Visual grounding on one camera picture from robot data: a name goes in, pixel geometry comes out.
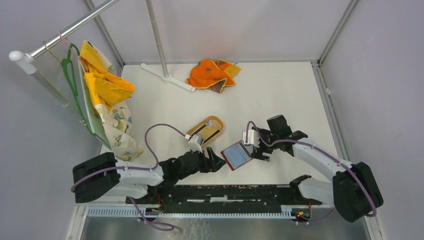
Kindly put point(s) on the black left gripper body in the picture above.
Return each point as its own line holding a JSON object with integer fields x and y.
{"x": 203, "y": 165}

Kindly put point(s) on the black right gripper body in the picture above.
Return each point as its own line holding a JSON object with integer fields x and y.
{"x": 265, "y": 147}

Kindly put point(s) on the red leather card holder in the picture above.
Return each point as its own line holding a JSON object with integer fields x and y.
{"x": 237, "y": 154}

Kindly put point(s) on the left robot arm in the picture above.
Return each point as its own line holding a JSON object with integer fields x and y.
{"x": 105, "y": 177}

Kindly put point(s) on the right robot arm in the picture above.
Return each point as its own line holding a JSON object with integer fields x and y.
{"x": 338, "y": 175}

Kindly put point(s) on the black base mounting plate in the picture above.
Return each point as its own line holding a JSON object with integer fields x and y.
{"x": 224, "y": 199}

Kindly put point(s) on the white rack stand base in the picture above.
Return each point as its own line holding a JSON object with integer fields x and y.
{"x": 168, "y": 78}

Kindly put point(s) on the orange yellow cloth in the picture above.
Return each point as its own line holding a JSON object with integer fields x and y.
{"x": 214, "y": 75}

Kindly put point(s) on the vertical metal pole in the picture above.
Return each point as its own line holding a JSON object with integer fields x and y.
{"x": 157, "y": 37}

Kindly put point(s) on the yellow patterned hanging cloth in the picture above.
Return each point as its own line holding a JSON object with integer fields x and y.
{"x": 108, "y": 94}

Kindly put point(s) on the green clothes hanger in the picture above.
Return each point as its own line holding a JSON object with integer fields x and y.
{"x": 85, "y": 109}

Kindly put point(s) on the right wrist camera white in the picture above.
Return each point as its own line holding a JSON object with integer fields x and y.
{"x": 250, "y": 137}

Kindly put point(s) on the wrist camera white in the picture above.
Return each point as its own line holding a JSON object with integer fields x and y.
{"x": 250, "y": 137}
{"x": 195, "y": 142}

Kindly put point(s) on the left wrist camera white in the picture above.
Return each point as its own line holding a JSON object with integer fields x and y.
{"x": 195, "y": 142}

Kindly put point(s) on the metal hanging rail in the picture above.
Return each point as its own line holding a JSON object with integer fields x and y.
{"x": 25, "y": 60}

